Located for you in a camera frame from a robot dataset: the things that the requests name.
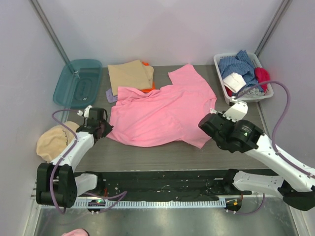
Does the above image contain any left aluminium frame post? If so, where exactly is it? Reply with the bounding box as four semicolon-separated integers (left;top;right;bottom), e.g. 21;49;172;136
29;0;70;64

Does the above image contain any right aluminium frame post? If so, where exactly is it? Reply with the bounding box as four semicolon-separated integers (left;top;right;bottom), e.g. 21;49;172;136
254;0;293;57

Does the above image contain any pink t shirt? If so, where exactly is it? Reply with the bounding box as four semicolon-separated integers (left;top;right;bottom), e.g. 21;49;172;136
107;64;217;148

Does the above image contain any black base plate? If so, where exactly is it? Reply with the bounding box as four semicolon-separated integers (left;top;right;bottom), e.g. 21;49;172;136
73;169;253;201

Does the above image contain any blue checked shirt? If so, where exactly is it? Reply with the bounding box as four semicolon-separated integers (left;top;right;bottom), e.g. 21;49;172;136
219;50;258;94

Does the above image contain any beige crumpled cloth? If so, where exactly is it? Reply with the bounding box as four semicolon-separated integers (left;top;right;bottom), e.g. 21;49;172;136
36;124;74;163

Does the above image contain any pink cloth at bottom edge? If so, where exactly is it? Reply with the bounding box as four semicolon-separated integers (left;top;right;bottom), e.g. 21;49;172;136
62;229;89;236

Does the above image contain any grey cloth in basket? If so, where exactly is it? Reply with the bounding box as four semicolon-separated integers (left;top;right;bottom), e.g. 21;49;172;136
238;86;265;98

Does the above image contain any beige t shirt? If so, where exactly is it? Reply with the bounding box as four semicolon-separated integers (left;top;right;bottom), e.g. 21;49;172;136
108;60;154;95

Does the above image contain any aluminium frame post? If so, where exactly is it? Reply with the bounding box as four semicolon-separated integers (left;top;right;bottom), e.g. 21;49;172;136
29;0;70;64
254;0;293;57

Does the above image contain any white slotted cable duct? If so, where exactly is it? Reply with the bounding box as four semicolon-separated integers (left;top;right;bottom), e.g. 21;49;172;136
72;199;226;209

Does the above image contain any orange t shirt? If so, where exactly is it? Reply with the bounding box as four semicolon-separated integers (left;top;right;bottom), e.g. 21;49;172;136
141;61;156;93

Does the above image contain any teal plastic bin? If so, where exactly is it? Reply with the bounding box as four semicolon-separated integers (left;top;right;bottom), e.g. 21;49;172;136
53;59;103;109

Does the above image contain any white cloth in basket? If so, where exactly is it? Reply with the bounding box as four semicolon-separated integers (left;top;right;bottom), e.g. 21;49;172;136
223;72;247;93

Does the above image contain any magenta cloth in basket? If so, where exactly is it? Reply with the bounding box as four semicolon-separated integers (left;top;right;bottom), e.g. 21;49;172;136
254;67;270;92

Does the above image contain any white plastic basket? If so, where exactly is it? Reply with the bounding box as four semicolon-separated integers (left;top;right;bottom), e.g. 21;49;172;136
214;50;274;103

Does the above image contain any red cloth in basket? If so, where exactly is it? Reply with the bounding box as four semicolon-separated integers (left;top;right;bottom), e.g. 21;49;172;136
225;87;233;97

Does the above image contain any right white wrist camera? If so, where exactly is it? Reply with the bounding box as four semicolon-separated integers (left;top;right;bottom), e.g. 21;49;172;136
222;97;248;122

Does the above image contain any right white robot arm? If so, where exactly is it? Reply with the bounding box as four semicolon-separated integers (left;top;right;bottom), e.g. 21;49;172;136
198;114;315;211

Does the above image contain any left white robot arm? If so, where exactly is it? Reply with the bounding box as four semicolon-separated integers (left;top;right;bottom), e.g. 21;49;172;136
36;105;113;214

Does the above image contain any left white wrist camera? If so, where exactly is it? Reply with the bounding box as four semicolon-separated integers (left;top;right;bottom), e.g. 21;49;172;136
77;105;93;118

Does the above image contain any lavender t shirt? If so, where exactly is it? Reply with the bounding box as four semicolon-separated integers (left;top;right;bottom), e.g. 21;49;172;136
106;88;118;103

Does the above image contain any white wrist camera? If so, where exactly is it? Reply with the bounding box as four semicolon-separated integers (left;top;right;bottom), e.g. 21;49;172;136
77;105;93;118
222;97;248;122

